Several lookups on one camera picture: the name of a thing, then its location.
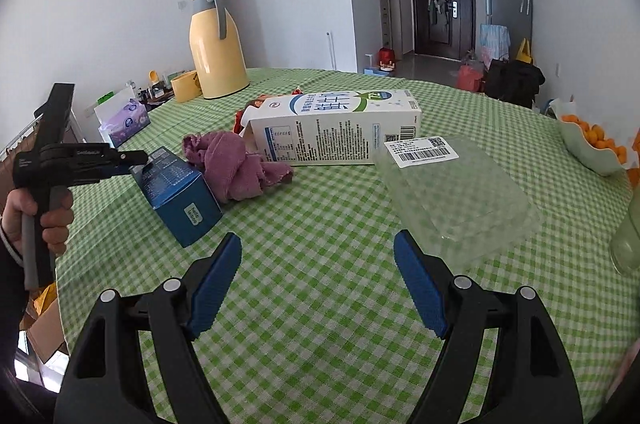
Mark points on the red plastic bag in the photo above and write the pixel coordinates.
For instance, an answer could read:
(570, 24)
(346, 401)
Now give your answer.
(469, 78)

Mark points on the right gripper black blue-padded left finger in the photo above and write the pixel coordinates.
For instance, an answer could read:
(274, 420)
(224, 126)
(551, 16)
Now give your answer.
(128, 338)

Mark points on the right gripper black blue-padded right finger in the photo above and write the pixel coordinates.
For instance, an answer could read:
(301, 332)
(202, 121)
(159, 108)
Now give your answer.
(531, 380)

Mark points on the white milk carton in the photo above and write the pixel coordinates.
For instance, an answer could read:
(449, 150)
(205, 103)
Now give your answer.
(336, 127)

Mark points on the green white checked tablecloth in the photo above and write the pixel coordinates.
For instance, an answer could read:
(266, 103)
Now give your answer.
(318, 326)

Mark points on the purple tissue pack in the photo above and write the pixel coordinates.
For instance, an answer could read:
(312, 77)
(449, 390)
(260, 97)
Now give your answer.
(121, 117)

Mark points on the purple crumpled towel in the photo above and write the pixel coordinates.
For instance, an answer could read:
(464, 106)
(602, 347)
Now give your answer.
(231, 172)

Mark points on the green frosted glass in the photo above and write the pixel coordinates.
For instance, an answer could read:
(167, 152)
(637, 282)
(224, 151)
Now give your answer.
(624, 246)

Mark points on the dark blue small box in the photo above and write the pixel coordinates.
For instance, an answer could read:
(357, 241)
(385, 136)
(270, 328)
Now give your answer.
(179, 195)

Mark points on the green bowl of oranges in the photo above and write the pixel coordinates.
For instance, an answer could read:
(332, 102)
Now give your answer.
(588, 143)

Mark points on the cardboard trash box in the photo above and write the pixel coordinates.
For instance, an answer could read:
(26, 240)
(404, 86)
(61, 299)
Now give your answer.
(42, 323)

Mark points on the yellow cup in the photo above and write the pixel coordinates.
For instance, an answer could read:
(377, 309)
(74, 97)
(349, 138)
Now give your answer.
(186, 86)

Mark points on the black bag on floor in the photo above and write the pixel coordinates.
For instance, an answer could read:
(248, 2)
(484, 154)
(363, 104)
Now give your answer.
(514, 82)

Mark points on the person's left hand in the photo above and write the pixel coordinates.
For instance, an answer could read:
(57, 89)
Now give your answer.
(55, 223)

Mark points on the dark entrance door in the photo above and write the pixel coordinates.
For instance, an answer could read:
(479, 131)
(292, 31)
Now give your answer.
(443, 28)

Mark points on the clear plastic clamshell container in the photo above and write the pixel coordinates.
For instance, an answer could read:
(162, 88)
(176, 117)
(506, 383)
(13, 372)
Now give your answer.
(456, 201)

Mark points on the yellow thermos jug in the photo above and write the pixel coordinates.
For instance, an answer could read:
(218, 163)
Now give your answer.
(216, 49)

